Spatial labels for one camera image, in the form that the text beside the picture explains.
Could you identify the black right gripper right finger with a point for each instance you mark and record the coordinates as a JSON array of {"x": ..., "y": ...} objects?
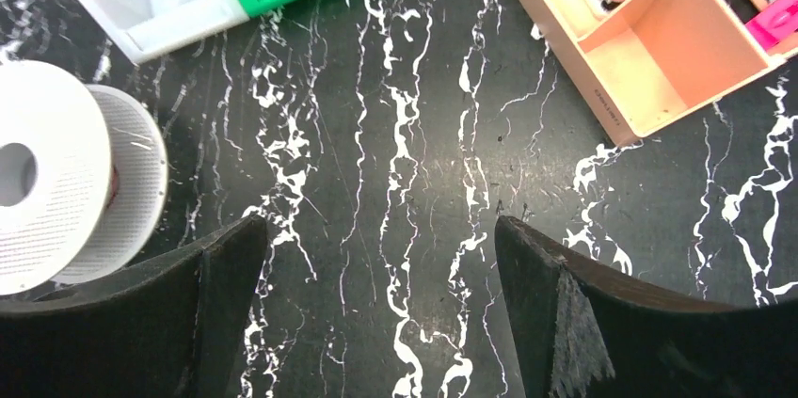
[{"x": 584, "y": 329}]

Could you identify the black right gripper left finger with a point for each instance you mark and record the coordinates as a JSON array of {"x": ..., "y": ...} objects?
[{"x": 166, "y": 327}]

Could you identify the white plastic cable spool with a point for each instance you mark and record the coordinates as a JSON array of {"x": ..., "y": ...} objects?
[{"x": 84, "y": 177}]

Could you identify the peach plastic desk organizer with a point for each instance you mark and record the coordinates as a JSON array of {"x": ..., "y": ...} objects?
[{"x": 649, "y": 63}]

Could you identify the pink item in organizer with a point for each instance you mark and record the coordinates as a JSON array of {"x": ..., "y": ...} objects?
[{"x": 774, "y": 23}]

